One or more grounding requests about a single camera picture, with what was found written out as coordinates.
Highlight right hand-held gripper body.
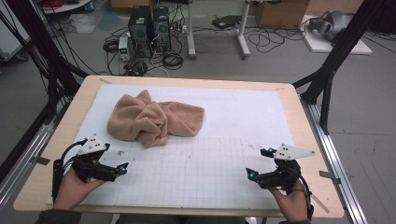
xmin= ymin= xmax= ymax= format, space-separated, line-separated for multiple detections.
xmin=257 ymin=143 xmax=316 ymax=195

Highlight left hand-held gripper black cable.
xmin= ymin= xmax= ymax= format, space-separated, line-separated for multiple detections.
xmin=51 ymin=138 xmax=89 ymax=203

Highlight black tape piece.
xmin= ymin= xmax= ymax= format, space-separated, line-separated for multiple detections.
xmin=32 ymin=156 xmax=51 ymax=166

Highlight black flat device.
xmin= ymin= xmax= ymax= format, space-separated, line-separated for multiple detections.
xmin=211 ymin=14 xmax=243 ymax=31

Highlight grey rounded device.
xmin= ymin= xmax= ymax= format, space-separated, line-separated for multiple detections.
xmin=307 ymin=10 xmax=355 ymax=42

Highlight black metal frame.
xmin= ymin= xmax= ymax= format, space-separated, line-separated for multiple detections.
xmin=0 ymin=0 xmax=90 ymax=125
xmin=291 ymin=0 xmax=396 ymax=135

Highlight hand-held gripper black cable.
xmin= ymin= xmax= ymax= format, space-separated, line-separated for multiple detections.
xmin=292 ymin=172 xmax=315 ymax=222
xmin=51 ymin=138 xmax=89 ymax=203

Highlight large black computer tower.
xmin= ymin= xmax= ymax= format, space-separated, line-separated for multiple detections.
xmin=128 ymin=6 xmax=154 ymax=59

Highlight person's right hand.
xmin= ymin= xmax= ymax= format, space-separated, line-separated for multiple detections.
xmin=269 ymin=181 xmax=309 ymax=222

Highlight clear plastic bag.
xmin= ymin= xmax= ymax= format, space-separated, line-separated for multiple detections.
xmin=68 ymin=13 xmax=97 ymax=35

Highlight right hand-held gripper black cable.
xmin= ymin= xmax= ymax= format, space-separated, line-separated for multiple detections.
xmin=292 ymin=172 xmax=315 ymax=222

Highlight white grid mat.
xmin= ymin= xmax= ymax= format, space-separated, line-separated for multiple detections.
xmin=46 ymin=83 xmax=315 ymax=211

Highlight brown cardboard box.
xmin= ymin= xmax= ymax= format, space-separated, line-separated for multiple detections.
xmin=255 ymin=0 xmax=311 ymax=30

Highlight slim black computer tower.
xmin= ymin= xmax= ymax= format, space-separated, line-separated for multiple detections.
xmin=152 ymin=7 xmax=173 ymax=52

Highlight beige towel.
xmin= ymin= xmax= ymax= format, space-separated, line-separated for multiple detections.
xmin=106 ymin=89 xmax=205 ymax=148

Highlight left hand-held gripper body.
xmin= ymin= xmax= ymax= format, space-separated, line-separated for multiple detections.
xmin=71 ymin=133 xmax=118 ymax=184

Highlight white floor board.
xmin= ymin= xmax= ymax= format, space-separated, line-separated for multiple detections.
xmin=300 ymin=14 xmax=374 ymax=56

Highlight white round table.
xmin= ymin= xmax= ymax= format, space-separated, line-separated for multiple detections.
xmin=40 ymin=0 xmax=93 ymax=15

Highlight coiled black cable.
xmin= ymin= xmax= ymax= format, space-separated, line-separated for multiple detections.
xmin=162 ymin=51 xmax=185 ymax=71

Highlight person's left hand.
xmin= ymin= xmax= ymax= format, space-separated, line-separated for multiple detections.
xmin=53 ymin=167 xmax=106 ymax=211

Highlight loose black floor cables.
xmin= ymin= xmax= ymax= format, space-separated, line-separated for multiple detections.
xmin=247 ymin=26 xmax=308 ymax=54

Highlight white desk frame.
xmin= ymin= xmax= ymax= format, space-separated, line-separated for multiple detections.
xmin=186 ymin=0 xmax=252 ymax=61

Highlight white power supply unit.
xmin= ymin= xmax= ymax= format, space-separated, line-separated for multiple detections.
xmin=118 ymin=36 xmax=132 ymax=62

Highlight aluminium rail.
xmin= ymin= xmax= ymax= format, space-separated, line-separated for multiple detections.
xmin=300 ymin=96 xmax=369 ymax=224
xmin=0 ymin=102 xmax=69 ymax=213

